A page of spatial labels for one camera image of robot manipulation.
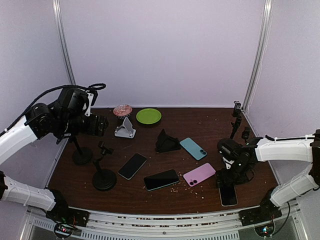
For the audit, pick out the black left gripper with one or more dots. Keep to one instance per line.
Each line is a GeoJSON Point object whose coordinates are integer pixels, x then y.
{"type": "Point", "coordinates": [100, 127]}

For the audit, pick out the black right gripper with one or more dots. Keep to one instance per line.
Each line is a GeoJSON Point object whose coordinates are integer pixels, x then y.
{"type": "Point", "coordinates": [226, 179]}

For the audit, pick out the pink phone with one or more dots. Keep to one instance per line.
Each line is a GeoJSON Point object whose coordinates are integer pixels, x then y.
{"type": "Point", "coordinates": [199, 174]}

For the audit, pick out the black triangular phone stand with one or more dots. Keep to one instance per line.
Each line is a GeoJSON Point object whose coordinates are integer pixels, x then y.
{"type": "Point", "coordinates": [166, 143]}

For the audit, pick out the black phone teal case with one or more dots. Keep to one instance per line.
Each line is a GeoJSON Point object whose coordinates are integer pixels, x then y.
{"type": "Point", "coordinates": [161, 180]}

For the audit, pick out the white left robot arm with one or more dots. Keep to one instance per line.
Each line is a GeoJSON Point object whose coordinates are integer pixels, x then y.
{"type": "Point", "coordinates": [65, 112]}

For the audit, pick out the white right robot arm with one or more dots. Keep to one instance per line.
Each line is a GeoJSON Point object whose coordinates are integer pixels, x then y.
{"type": "Point", "coordinates": [240, 159]}

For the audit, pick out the white desk phone stand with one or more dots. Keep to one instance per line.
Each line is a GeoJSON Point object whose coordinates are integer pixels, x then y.
{"type": "Point", "coordinates": [125, 130]}

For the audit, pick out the pink patterned bowl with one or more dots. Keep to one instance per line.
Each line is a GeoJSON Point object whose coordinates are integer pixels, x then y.
{"type": "Point", "coordinates": [122, 110]}

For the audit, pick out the lime green plate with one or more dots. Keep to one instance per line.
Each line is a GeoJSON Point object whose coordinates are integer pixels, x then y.
{"type": "Point", "coordinates": [148, 116]}

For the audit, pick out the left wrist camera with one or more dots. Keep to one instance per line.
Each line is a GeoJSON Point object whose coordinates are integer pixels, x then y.
{"type": "Point", "coordinates": [89, 101]}

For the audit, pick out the right aluminium frame post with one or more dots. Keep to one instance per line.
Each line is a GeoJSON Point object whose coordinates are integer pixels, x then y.
{"type": "Point", "coordinates": [261, 47]}

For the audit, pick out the aluminium frame post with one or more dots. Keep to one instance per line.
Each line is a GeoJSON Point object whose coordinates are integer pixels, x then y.
{"type": "Point", "coordinates": [63, 43]}
{"type": "Point", "coordinates": [261, 47]}

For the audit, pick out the front aluminium rail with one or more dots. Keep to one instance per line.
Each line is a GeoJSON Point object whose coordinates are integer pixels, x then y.
{"type": "Point", "coordinates": [221, 225]}

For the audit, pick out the left aluminium frame post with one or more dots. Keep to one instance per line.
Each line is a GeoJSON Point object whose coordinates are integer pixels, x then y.
{"type": "Point", "coordinates": [63, 43]}

